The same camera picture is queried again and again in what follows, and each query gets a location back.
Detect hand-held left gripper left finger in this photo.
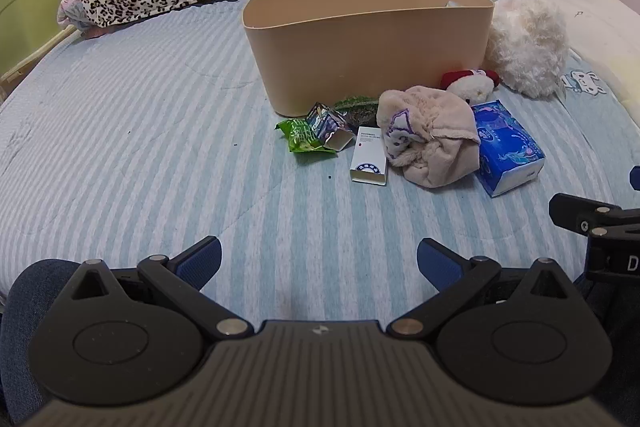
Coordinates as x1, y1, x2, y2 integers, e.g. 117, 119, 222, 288
60, 235, 254, 341

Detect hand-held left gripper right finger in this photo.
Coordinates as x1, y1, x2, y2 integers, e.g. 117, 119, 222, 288
386, 237, 584, 341

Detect person's right leg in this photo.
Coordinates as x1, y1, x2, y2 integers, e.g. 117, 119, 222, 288
575, 274, 640, 413

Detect person's leg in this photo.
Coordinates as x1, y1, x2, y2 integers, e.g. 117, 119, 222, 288
575, 274, 640, 413
0, 258, 82, 427

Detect blue tissue pack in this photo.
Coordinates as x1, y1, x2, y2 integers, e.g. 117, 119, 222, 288
469, 99, 546, 199

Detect small white box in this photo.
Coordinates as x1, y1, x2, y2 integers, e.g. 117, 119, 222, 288
349, 126, 390, 186

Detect beige crumpled cloth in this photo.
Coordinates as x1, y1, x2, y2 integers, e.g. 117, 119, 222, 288
375, 85, 482, 188

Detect blue striped bed sheet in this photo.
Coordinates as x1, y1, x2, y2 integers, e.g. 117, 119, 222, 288
0, 0, 640, 333

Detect green snack packet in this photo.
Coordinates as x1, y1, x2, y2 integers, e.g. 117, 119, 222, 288
274, 117, 332, 154

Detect small red white plush toy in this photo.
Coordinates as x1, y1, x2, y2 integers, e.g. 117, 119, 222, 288
439, 68, 501, 106

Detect white fluffy plush toy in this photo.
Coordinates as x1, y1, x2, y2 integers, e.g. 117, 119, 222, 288
483, 0, 571, 100

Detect dark green packet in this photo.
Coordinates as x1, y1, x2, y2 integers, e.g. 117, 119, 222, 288
332, 95, 384, 124

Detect person's left leg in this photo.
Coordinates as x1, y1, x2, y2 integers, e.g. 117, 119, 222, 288
0, 258, 82, 427

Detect small dark printed carton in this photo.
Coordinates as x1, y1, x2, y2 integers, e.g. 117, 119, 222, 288
305, 102, 354, 152

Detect beige plastic storage bin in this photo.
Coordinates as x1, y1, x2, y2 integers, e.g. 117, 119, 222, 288
243, 0, 496, 118

